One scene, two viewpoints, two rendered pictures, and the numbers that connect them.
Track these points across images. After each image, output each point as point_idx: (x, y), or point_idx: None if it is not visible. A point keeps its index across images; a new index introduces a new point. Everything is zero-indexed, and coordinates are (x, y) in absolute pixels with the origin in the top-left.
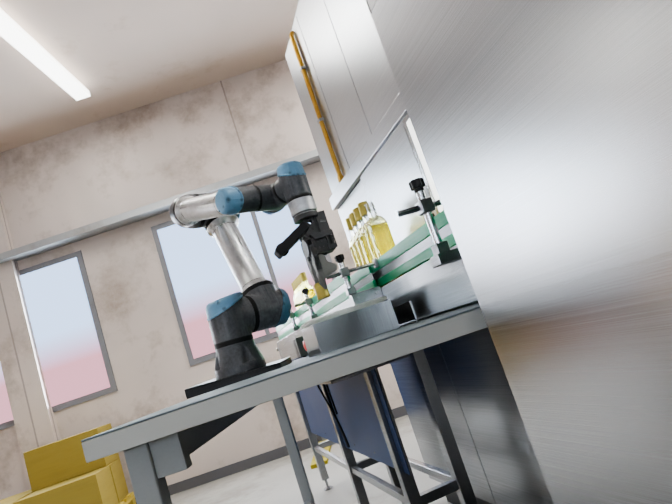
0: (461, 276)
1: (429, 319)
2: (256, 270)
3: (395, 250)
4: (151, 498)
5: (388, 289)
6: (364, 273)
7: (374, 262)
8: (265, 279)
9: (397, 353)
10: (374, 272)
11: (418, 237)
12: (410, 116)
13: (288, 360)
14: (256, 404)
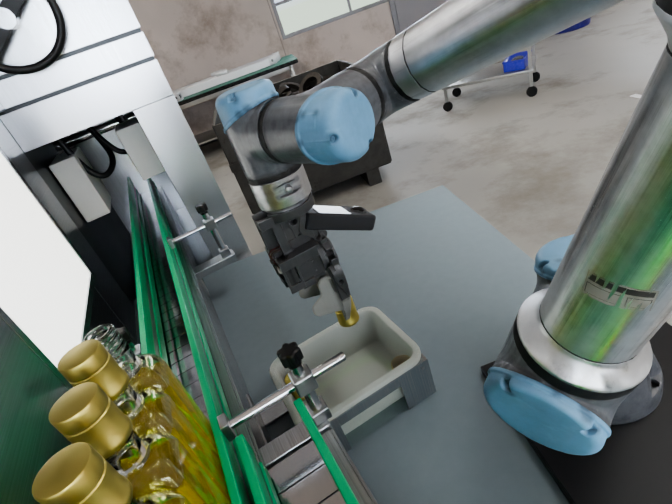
0: (211, 308)
1: (259, 313)
2: (550, 285)
3: (200, 350)
4: None
5: (252, 428)
6: (262, 481)
7: (228, 419)
8: (520, 313)
9: None
10: (240, 474)
11: (187, 303)
12: (205, 159)
13: (555, 478)
14: None
